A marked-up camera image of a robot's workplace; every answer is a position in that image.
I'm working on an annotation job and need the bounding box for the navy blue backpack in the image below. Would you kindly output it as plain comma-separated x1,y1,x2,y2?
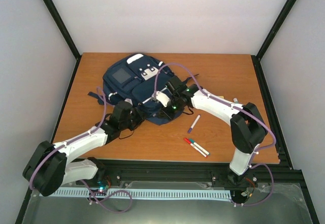
89,53,176,125

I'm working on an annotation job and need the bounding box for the green cap whiteboard marker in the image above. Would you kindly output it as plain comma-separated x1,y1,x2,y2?
189,139,210,155

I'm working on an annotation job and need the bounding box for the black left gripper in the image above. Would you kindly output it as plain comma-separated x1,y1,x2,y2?
120,107,147,131

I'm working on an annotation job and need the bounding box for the purple cap whiteboard marker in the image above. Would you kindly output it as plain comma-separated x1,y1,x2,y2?
187,115,201,134

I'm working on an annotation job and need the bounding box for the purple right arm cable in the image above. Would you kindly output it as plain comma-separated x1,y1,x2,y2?
151,62,277,207

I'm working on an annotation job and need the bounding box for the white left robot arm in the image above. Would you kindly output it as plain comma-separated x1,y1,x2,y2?
23,101,146,197

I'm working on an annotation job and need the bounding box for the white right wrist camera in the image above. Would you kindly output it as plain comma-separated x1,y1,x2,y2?
155,91,170,107

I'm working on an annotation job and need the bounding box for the light blue slotted cable duct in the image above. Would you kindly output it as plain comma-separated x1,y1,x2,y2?
50,187,232,202

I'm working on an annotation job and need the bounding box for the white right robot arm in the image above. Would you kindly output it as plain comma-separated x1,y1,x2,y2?
153,76,267,185

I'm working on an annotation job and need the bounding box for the black aluminium frame rail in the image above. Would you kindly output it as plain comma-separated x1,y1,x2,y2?
35,157,303,189

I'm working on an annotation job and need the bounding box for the red cap whiteboard marker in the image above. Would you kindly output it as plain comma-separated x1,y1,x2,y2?
183,138,207,158

